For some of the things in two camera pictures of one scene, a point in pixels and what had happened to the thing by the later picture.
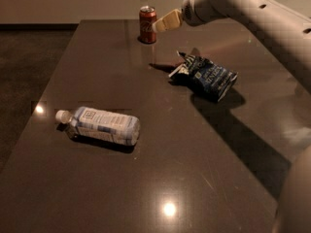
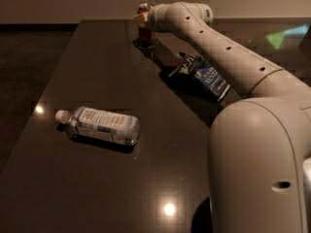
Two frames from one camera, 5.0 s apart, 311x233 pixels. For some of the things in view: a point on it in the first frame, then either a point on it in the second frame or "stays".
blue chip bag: (202, 78) stays
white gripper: (191, 13) → (152, 17)
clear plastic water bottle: (86, 121) stays
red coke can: (147, 18) stays
